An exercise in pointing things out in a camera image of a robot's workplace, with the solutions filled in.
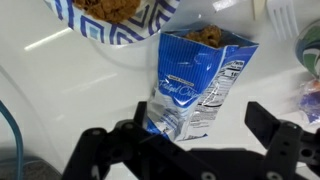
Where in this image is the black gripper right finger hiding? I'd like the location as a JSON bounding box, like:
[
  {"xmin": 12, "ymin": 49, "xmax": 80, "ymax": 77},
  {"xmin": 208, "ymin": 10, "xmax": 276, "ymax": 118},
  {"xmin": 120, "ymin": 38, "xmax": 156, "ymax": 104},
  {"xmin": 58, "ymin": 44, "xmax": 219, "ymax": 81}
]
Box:
[{"xmin": 244, "ymin": 101, "xmax": 280, "ymax": 149}]

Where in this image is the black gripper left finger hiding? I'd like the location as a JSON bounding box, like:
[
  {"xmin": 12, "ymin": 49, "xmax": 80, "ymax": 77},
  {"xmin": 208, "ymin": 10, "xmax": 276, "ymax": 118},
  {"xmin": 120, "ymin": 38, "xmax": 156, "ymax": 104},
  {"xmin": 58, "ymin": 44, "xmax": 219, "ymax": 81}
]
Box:
[{"xmin": 133, "ymin": 101, "xmax": 147, "ymax": 128}]

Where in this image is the blue pretzel crisps packet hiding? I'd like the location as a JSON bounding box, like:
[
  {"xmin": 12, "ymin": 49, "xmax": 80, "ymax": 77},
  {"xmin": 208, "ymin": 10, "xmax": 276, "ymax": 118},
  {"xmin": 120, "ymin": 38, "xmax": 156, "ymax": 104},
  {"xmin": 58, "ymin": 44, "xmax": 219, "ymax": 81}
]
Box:
[{"xmin": 145, "ymin": 25, "xmax": 258, "ymax": 141}]

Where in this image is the orange purple snack packet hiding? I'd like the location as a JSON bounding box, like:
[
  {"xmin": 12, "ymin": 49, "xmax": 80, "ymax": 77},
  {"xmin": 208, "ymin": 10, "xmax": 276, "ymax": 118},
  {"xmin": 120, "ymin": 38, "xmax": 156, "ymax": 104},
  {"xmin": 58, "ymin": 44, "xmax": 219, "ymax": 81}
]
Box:
[{"xmin": 297, "ymin": 79, "xmax": 320, "ymax": 124}]

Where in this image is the patterned paper cup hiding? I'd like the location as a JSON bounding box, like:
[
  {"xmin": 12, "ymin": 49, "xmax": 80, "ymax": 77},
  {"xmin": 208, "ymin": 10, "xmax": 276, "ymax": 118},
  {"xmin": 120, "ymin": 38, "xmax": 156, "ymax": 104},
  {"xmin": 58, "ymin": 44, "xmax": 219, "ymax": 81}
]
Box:
[{"xmin": 295, "ymin": 20, "xmax": 320, "ymax": 78}]

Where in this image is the blue patterned paper bowl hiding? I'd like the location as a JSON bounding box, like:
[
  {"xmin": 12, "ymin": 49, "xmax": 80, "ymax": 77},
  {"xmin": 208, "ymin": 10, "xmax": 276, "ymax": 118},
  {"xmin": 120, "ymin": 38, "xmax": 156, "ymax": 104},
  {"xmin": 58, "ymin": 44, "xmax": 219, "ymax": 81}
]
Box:
[{"xmin": 43, "ymin": 0, "xmax": 180, "ymax": 45}]

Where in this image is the blue cable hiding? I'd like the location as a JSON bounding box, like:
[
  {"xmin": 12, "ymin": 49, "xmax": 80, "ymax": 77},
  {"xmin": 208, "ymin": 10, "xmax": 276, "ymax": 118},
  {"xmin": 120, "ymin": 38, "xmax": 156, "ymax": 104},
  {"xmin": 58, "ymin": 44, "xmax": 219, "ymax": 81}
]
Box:
[{"xmin": 0, "ymin": 99, "xmax": 24, "ymax": 180}]

